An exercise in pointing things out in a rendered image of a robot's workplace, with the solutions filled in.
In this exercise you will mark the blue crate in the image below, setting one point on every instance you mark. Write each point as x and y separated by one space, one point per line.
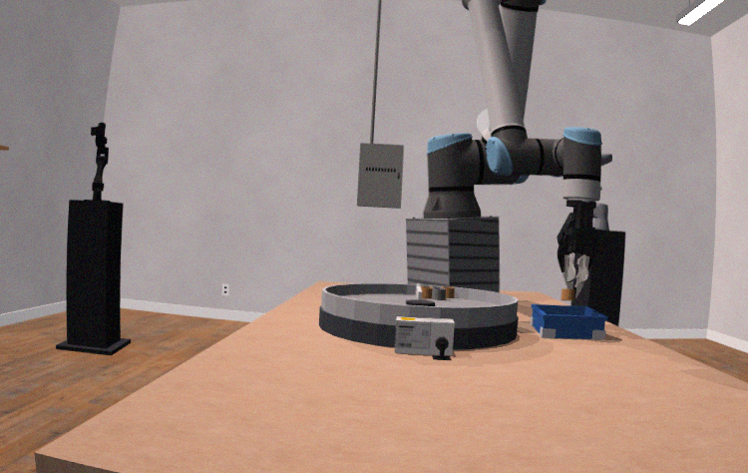
569 322

